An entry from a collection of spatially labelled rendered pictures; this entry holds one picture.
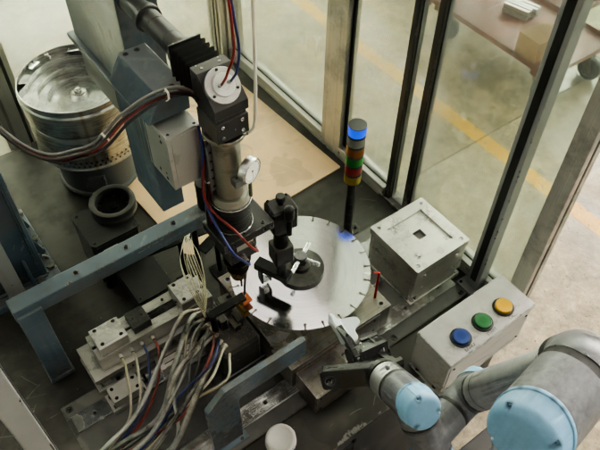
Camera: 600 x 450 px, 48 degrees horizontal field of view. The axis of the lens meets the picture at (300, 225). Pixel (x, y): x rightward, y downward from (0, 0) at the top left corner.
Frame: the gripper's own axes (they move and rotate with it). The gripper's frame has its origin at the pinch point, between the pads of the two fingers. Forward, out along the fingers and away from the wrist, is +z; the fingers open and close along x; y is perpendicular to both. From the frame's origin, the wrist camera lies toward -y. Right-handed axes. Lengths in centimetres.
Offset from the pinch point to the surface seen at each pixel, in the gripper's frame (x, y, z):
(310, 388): -8.2, -8.1, 0.0
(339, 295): 9.3, 5.3, 2.8
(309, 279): 13.6, 0.6, 7.3
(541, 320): -64, 105, 64
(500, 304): -3.2, 39.5, -8.2
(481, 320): -4.3, 32.8, -9.8
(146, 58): 71, -23, -9
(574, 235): -49, 146, 87
